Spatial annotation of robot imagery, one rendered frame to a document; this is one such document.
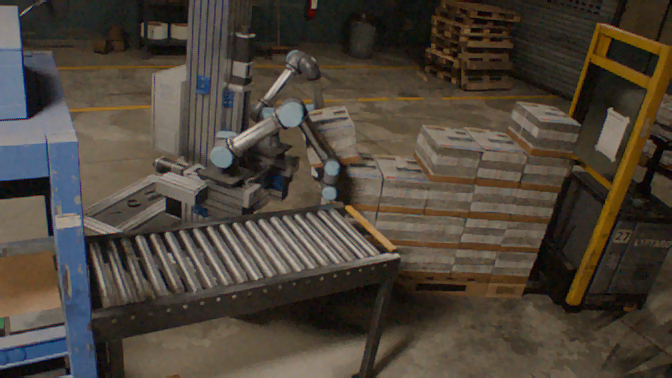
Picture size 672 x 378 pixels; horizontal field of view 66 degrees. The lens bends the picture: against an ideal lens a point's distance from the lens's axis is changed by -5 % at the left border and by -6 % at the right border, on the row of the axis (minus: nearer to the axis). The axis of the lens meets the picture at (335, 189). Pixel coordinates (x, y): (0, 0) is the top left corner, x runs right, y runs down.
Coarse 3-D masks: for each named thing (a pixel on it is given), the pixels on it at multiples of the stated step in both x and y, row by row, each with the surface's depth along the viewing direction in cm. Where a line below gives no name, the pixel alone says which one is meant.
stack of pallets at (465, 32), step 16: (432, 16) 928; (448, 16) 905; (464, 16) 882; (480, 16) 917; (496, 16) 897; (512, 16) 922; (432, 32) 940; (448, 32) 908; (464, 32) 880; (480, 32) 915; (432, 48) 953; (448, 48) 920; (432, 64) 968; (448, 64) 927; (480, 80) 950
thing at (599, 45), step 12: (600, 24) 344; (600, 36) 352; (600, 48) 355; (588, 60) 355; (588, 72) 357; (588, 84) 364; (576, 96) 367; (588, 96) 363; (576, 108) 369; (576, 120) 376
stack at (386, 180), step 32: (384, 160) 344; (352, 192) 320; (384, 192) 324; (416, 192) 326; (448, 192) 329; (480, 192) 332; (512, 192) 335; (352, 224) 330; (384, 224) 333; (416, 224) 336; (448, 224) 338; (480, 224) 342; (416, 256) 347; (448, 256) 350; (480, 256) 354; (480, 288) 366
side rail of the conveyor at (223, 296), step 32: (384, 256) 248; (224, 288) 210; (256, 288) 214; (288, 288) 223; (320, 288) 232; (352, 288) 242; (96, 320) 184; (128, 320) 191; (160, 320) 198; (192, 320) 205
